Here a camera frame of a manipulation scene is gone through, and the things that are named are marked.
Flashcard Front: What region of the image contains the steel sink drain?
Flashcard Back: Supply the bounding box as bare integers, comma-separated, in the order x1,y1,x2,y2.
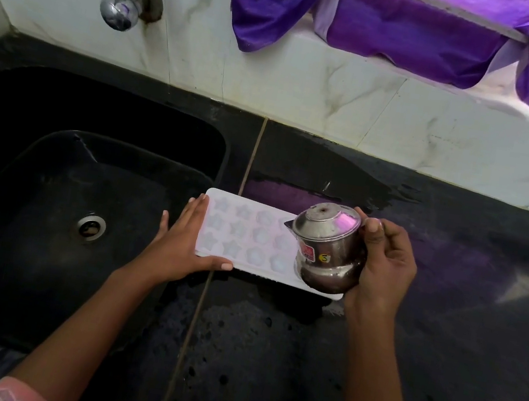
73,212,110,247

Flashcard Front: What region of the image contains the person's right hand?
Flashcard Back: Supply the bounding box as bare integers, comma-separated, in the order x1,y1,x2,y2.
337,206,427,327

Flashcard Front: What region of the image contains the white ice tray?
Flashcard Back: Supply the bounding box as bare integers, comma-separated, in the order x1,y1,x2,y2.
187,185,359,303

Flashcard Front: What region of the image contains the person's left forearm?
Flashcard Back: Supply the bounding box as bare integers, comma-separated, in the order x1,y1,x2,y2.
7,250,154,401

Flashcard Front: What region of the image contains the small steel pot with lid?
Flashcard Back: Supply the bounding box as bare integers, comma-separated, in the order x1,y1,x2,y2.
274,195,387,301

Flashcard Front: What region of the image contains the pink floral sleeve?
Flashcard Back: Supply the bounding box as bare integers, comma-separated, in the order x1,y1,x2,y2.
0,375,59,401

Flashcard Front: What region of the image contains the purple curtain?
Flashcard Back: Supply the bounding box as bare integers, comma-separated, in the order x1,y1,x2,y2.
211,0,529,133

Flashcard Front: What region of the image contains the person's right forearm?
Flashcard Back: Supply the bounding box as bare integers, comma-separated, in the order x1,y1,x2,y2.
330,308,431,401

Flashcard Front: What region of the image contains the person's left hand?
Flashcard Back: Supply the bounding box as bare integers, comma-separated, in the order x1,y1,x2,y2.
117,182,244,298

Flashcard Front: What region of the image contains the black sink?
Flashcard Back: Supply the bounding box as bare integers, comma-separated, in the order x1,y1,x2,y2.
0,59,239,380

